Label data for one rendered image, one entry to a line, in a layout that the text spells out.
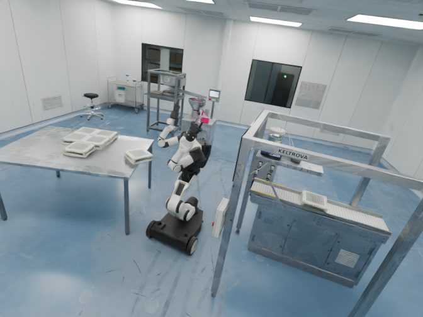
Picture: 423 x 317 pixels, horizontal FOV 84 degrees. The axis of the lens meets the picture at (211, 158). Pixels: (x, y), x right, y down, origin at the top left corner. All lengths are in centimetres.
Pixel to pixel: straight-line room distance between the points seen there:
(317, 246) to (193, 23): 641
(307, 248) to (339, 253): 31
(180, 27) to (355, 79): 501
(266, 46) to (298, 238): 552
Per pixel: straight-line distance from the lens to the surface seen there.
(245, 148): 158
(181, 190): 260
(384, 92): 795
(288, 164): 229
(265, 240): 290
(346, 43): 750
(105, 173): 264
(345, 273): 311
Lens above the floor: 212
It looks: 25 degrees down
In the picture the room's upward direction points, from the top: 9 degrees clockwise
